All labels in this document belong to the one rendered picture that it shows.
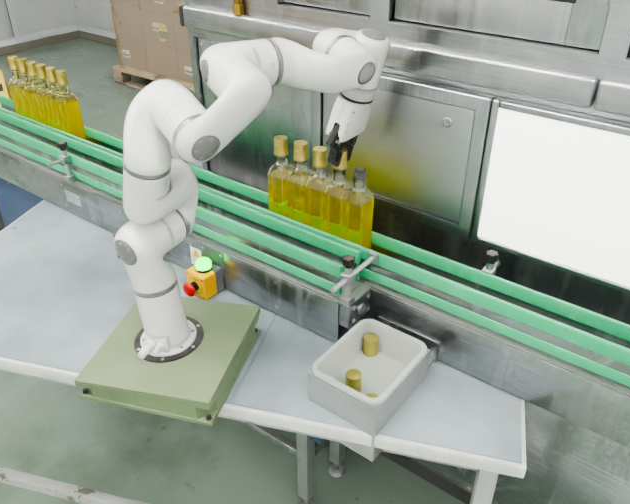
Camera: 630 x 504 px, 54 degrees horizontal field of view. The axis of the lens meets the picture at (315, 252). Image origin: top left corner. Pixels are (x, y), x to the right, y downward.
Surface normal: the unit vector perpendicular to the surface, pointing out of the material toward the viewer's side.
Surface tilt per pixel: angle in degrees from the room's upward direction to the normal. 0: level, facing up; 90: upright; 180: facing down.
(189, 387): 4
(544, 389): 90
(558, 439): 90
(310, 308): 90
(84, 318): 0
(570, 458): 90
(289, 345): 0
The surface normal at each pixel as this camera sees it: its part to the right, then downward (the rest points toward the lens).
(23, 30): 0.80, 0.33
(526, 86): -0.61, 0.43
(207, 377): -0.06, -0.83
